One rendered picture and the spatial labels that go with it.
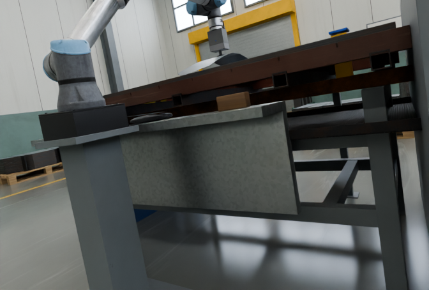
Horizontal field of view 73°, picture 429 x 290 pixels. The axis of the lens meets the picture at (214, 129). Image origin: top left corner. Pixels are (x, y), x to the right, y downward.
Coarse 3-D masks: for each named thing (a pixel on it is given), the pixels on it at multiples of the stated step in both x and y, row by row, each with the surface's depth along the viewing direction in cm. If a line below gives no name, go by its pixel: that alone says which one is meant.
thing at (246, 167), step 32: (192, 128) 115; (224, 128) 107; (256, 128) 100; (288, 128) 97; (128, 160) 138; (160, 160) 127; (192, 160) 117; (224, 160) 109; (256, 160) 102; (288, 160) 96; (160, 192) 130; (192, 192) 120; (224, 192) 111; (256, 192) 104; (288, 192) 98
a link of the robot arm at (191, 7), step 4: (188, 4) 142; (192, 4) 140; (196, 4) 140; (200, 4) 138; (188, 8) 143; (192, 8) 141; (196, 8) 141; (200, 8) 140; (188, 12) 143; (192, 12) 142; (196, 12) 142; (200, 12) 142; (204, 12) 142; (208, 12) 147; (204, 16) 149
